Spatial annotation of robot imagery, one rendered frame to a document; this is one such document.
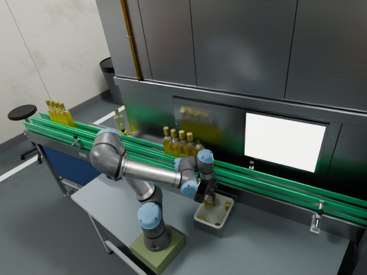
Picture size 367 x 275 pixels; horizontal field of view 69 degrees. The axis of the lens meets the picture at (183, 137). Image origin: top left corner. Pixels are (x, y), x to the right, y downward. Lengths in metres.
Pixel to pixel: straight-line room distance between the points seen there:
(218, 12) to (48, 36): 3.30
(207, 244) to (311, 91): 0.96
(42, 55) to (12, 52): 0.38
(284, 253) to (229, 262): 0.29
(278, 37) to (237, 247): 1.08
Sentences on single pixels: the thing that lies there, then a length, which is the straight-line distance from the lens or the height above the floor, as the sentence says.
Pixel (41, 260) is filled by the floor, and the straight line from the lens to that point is 2.84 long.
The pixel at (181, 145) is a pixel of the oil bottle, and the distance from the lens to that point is 1.68.
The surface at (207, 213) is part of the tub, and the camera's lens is 1.68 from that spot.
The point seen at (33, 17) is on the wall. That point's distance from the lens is 4.32.
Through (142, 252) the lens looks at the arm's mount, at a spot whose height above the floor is 0.83.
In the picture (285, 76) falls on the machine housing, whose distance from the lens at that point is 1.41.
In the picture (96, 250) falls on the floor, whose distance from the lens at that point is 2.66.
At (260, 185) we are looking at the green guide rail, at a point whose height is 0.95.
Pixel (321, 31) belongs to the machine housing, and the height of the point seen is 1.74.
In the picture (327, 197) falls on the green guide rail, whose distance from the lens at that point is 1.66.
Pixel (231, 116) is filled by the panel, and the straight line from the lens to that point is 1.57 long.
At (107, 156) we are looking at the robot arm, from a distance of 1.13.
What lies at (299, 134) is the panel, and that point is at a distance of 1.53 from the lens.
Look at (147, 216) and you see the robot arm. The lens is 1.35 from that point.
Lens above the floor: 2.11
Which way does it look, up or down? 36 degrees down
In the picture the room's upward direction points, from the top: 7 degrees counter-clockwise
